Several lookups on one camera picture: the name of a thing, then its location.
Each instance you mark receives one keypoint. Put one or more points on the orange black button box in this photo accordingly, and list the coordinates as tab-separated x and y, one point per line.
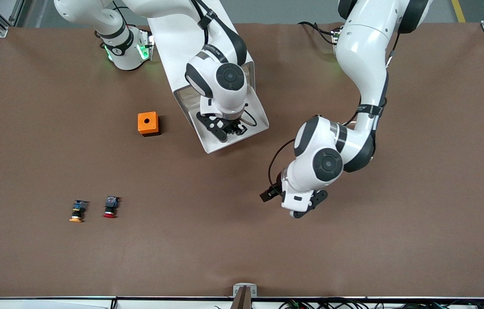
147	123

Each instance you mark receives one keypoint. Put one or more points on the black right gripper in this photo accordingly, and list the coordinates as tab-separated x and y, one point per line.
234	126

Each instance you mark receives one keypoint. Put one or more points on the white plastic drawer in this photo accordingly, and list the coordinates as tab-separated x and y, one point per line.
237	139

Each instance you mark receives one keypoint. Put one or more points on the brown table cover sheet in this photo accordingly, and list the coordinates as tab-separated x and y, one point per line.
267	257

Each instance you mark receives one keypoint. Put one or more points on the dark tapered bar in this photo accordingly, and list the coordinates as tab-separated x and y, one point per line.
242	300

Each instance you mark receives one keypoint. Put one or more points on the red mushroom push button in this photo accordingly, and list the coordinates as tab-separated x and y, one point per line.
110	207

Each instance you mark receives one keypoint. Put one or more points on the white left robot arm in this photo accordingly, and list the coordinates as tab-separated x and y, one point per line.
362	51

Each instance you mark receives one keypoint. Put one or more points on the grey metal table bracket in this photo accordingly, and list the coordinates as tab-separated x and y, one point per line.
245	285

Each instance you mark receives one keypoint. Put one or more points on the white drawer cabinet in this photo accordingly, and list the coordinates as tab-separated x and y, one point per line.
168	51

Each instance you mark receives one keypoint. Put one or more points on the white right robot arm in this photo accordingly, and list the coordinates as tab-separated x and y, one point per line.
229	96

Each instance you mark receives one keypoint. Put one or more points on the yellow mushroom push button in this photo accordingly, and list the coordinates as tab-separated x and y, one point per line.
78	211

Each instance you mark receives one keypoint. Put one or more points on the white table edge rail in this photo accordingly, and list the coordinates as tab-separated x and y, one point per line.
53	304

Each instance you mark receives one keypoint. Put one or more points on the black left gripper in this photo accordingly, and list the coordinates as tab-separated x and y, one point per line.
272	191

